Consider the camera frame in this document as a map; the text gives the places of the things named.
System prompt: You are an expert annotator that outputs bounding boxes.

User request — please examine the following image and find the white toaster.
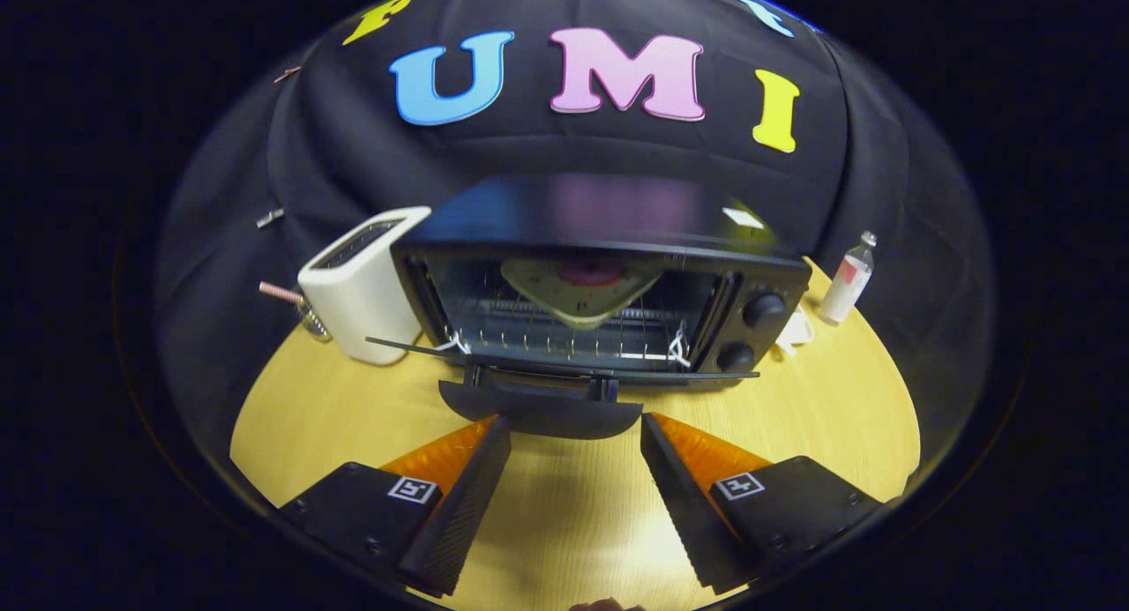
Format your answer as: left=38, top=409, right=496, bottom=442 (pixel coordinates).
left=297, top=206, right=433, bottom=366

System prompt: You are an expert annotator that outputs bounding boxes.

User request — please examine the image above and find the divided white bean dish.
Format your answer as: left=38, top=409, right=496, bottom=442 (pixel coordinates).
left=776, top=307, right=817, bottom=358

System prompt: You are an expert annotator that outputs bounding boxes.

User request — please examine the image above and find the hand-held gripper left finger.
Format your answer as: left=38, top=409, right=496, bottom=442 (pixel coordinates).
left=280, top=415, right=512, bottom=598

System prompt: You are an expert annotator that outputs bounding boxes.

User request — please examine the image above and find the metal wire holder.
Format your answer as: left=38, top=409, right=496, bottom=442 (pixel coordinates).
left=295, top=298, right=333, bottom=344

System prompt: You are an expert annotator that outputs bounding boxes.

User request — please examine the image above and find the clear plastic bottle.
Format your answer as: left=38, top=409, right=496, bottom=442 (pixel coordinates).
left=818, top=231, right=879, bottom=327

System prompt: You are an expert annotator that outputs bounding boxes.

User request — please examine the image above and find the black toaster oven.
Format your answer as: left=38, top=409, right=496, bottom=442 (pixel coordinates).
left=366, top=172, right=812, bottom=441

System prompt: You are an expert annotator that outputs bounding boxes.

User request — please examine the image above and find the pink ham slice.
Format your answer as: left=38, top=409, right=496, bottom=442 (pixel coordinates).
left=556, top=258, right=627, bottom=287

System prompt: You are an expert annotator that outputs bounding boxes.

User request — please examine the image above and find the cream square plate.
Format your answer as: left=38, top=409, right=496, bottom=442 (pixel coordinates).
left=499, top=257, right=664, bottom=332

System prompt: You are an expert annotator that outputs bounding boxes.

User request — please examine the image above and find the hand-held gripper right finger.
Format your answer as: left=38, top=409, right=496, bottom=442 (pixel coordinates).
left=640, top=412, right=883, bottom=594

